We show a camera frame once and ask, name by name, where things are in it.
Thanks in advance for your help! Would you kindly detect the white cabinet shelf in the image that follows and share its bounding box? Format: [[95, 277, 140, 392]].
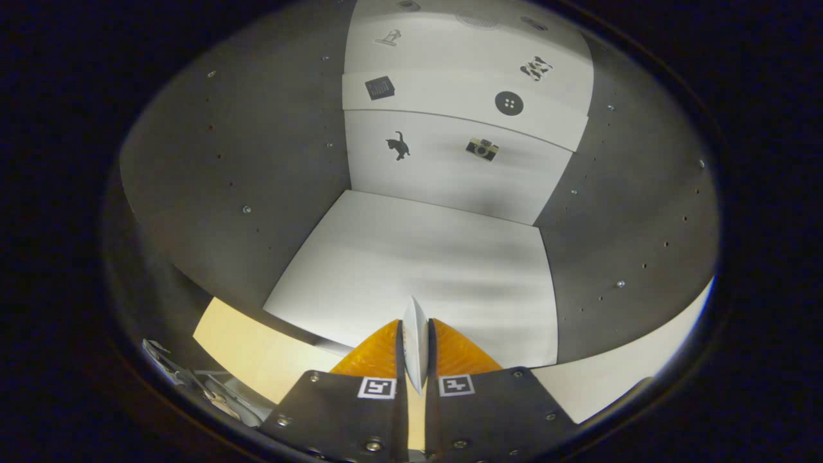
[[262, 190, 559, 368]]

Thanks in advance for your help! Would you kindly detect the grey cabinet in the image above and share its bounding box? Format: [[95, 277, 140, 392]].
[[119, 0, 719, 367]]

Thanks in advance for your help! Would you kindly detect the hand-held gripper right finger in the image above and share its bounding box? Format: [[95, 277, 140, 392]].
[[424, 318, 578, 463]]

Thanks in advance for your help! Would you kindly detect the clear cone-shaped bottle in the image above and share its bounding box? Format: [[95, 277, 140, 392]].
[[402, 296, 430, 395]]

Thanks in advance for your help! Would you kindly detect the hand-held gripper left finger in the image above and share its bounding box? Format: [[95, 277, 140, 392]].
[[258, 319, 410, 463]]

